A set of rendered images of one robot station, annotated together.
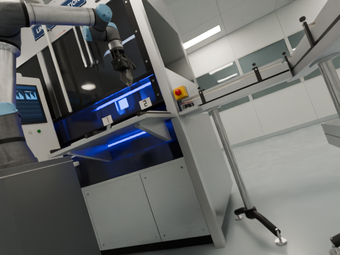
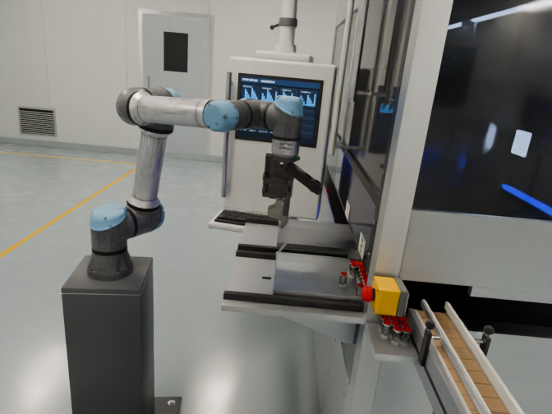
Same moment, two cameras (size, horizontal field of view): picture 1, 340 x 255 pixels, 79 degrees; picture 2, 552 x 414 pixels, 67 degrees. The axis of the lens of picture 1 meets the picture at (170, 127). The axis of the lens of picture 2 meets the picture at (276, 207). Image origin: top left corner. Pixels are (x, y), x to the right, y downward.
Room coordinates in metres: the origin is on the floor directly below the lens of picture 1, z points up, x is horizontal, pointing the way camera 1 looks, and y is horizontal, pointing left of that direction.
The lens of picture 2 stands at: (0.70, -0.90, 1.52)
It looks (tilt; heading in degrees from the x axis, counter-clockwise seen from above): 18 degrees down; 69
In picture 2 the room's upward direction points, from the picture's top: 5 degrees clockwise
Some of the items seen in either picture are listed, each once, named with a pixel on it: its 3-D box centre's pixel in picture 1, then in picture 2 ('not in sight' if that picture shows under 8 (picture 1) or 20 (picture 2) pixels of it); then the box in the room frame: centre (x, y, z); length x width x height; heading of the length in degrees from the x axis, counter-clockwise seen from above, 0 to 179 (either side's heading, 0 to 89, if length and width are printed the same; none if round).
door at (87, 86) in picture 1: (71, 71); (361, 78); (1.59, 0.60, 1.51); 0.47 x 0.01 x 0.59; 68
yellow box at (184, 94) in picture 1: (180, 93); (387, 296); (1.32, -0.14, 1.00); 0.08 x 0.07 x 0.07; 158
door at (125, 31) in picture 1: (115, 44); (386, 81); (1.43, 0.18, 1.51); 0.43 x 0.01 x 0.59; 68
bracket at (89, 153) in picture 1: (92, 157); not in sight; (1.38, 0.56, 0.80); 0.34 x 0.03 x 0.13; 158
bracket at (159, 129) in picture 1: (155, 133); (300, 318); (1.20, 0.09, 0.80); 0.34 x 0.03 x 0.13; 158
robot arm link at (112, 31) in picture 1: (111, 34); (287, 117); (1.11, 0.14, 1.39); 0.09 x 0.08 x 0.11; 128
